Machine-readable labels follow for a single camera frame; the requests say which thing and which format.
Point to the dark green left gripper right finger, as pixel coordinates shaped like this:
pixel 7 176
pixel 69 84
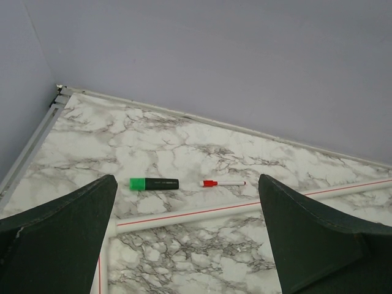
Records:
pixel 318 249

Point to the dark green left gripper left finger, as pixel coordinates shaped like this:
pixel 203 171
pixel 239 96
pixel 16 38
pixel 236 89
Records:
pixel 54 247

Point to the green black highlighter marker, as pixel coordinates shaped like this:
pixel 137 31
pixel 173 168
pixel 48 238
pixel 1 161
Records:
pixel 142 184

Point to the red capped white pen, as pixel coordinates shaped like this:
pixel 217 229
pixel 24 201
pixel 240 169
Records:
pixel 212 183

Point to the white PVC pipe frame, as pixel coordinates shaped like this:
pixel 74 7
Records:
pixel 133 224

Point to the aluminium table edge frame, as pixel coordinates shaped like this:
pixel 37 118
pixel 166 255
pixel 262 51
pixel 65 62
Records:
pixel 16 172

